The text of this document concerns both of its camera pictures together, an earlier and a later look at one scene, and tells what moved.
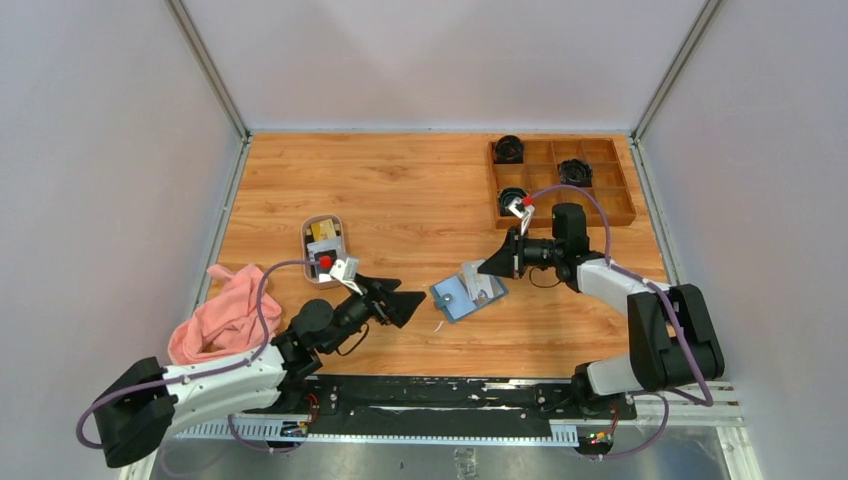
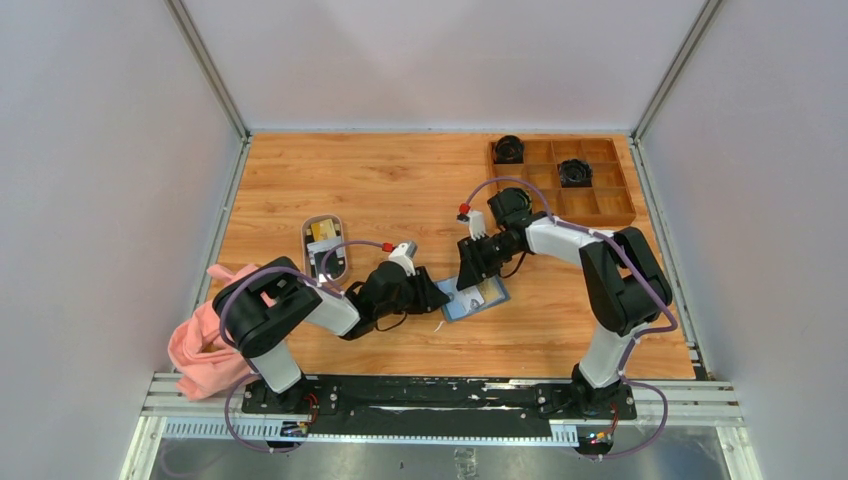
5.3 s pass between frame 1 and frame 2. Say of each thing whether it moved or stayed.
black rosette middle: stayed
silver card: moved
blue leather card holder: stayed
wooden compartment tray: stayed
